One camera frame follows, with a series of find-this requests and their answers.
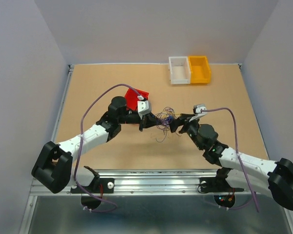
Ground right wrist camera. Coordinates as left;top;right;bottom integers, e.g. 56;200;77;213
191;103;207;120

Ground red plastic bin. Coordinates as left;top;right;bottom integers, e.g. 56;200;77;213
125;88;149;111

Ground left aluminium side rail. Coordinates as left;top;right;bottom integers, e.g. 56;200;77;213
46;64;75;144

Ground yellow plastic bin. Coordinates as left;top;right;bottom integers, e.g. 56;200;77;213
188;56;211;84

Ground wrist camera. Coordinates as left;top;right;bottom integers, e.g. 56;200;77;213
137;95;152;118
191;103;207;120

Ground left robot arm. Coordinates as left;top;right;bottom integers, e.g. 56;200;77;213
31;96;157;194

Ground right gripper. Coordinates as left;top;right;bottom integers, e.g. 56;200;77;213
167;112;204;150

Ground white plastic bin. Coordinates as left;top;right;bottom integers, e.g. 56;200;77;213
168;57;191;85

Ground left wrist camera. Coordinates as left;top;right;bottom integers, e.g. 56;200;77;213
137;95;152;118

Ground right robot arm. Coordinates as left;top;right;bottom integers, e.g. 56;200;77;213
169;114;293;211

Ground purple and yellow wires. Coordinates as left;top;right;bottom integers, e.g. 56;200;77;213
155;106;182;143

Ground aluminium mounting rail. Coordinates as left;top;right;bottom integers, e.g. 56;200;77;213
31;169;272;195

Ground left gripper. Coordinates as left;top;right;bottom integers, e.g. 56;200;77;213
118;111;162;132

